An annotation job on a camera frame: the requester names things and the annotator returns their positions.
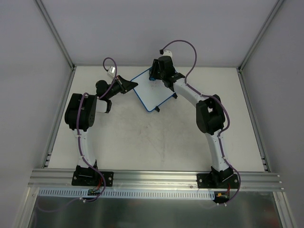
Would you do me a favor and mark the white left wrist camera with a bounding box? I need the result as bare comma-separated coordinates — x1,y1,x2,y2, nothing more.
107,66,116,78

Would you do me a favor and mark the aluminium front rail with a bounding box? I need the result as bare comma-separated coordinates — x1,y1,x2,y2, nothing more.
28,169,285,192

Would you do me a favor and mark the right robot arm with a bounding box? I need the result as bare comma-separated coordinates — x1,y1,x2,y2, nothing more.
149,56,233,188

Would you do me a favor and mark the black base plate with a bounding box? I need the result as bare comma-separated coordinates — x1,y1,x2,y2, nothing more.
71,171,114,187
196,172,240,189

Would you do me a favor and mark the blue framed whiteboard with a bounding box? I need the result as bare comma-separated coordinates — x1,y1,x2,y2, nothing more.
131,68,174,113

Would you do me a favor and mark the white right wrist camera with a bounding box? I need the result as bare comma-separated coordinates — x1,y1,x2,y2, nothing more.
162,50,173,57

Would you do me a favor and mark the aluminium frame post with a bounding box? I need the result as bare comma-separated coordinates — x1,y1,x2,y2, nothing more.
238,0,285,71
34,0,75,70

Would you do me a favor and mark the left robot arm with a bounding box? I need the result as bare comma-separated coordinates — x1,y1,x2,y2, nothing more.
64,76,138,169

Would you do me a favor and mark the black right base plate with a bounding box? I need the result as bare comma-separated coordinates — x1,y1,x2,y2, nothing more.
196,172,240,189

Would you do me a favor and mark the right aluminium frame post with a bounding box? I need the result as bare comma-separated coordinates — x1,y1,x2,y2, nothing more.
238,0,285,71

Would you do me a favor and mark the white slotted cable duct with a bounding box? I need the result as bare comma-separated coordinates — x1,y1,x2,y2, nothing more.
38,188,215,200

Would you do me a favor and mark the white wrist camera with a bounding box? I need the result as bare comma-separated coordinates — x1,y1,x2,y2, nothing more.
162,50,173,57
107,66,116,78

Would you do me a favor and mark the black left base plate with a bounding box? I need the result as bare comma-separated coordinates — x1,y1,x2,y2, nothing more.
71,171,114,187

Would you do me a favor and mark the left aluminium frame post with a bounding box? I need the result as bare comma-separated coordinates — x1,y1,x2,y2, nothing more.
34,0,75,70

